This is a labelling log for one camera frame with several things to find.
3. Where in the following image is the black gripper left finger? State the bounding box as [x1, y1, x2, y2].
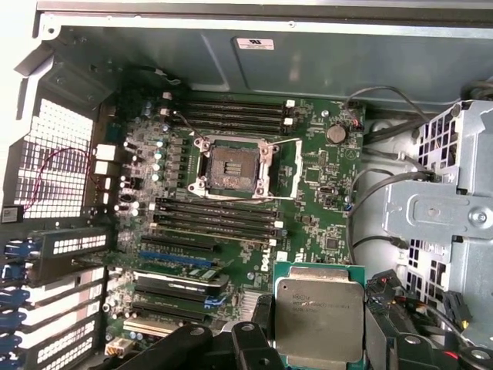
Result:
[102, 294, 288, 370]

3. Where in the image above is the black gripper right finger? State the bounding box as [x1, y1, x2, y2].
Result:
[364, 303, 493, 370]

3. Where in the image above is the CPU with silver top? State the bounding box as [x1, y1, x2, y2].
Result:
[272, 261, 366, 367]

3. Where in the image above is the black expansion slot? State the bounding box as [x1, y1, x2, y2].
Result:
[130, 300, 206, 324]

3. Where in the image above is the white expansion slot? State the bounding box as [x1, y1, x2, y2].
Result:
[122, 317, 183, 337]

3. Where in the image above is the blue expansion slot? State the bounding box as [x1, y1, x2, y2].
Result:
[138, 249, 213, 270]

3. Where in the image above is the black RAM slot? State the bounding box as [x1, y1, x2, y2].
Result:
[153, 207, 281, 227]
[169, 121, 296, 136]
[150, 216, 281, 236]
[169, 113, 293, 126]
[154, 197, 280, 217]
[169, 99, 296, 111]
[148, 225, 279, 247]
[169, 106, 293, 119]

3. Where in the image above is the CPU socket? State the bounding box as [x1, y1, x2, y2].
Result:
[188, 133, 277, 200]

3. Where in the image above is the blue slot latch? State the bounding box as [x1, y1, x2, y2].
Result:
[0, 289, 31, 308]
[0, 334, 23, 352]
[2, 239, 40, 258]
[0, 263, 31, 281]
[0, 311, 25, 329]

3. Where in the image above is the silver chipset heatsink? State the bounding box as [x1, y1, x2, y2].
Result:
[242, 291, 274, 310]

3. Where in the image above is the black graphics card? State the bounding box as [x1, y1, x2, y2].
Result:
[134, 268, 229, 298]

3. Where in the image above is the grey metal drive cage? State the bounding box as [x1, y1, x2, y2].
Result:
[381, 98, 493, 336]

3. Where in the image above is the thin metal locking lever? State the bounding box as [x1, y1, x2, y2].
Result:
[200, 196, 274, 204]
[173, 110, 206, 143]

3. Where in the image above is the green motherboard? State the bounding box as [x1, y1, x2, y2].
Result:
[102, 67, 367, 348]

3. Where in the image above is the round coin battery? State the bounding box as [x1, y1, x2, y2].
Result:
[326, 122, 347, 145]

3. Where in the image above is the small black sensor box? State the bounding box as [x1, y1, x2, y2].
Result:
[0, 206, 21, 224]

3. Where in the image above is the open grey PC case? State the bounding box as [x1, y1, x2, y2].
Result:
[0, 0, 493, 370]

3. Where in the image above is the white case label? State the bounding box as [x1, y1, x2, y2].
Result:
[233, 36, 277, 52]

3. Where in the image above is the power wire bundle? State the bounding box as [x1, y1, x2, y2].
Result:
[365, 269, 475, 348]

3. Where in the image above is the white yellow wire connector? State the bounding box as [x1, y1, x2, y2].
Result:
[104, 337, 135, 358]

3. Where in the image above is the metal socket cover frame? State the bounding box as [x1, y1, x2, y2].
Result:
[261, 136, 304, 202]

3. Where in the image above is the black perforated card bracket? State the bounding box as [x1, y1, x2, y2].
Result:
[29, 226, 115, 288]

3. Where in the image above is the red black thin wire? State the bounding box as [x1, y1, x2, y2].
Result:
[22, 147, 95, 214]

